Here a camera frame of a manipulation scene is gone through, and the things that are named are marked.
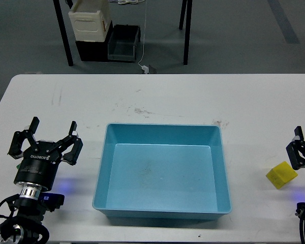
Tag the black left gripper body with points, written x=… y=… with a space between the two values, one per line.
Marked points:
x=39 y=167

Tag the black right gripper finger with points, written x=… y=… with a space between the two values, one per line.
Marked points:
x=296 y=150

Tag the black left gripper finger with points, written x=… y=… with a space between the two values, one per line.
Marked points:
x=70 y=147
x=19 y=137

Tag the yellow block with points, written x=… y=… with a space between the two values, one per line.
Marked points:
x=281 y=174

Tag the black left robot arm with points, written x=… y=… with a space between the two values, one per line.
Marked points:
x=21 y=215

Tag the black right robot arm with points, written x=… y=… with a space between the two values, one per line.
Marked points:
x=300 y=213

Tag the black box under crate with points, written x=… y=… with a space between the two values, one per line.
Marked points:
x=94 y=51

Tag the blue plastic tray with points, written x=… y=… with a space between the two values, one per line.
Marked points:
x=163 y=171

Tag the white power adapter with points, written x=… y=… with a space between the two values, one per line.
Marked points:
x=145 y=69

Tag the dark grey storage bin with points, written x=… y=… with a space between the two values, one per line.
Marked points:
x=123 y=43

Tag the black left table leg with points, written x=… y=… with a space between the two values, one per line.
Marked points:
x=63 y=32

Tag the black table leg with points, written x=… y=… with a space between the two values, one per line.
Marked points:
x=187 y=22
x=182 y=14
x=63 y=32

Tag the cream plastic crate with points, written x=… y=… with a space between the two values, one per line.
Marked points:
x=90 y=20

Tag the black right table leg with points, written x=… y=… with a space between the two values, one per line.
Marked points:
x=187 y=22

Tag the black rear table leg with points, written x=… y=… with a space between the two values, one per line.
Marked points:
x=182 y=14

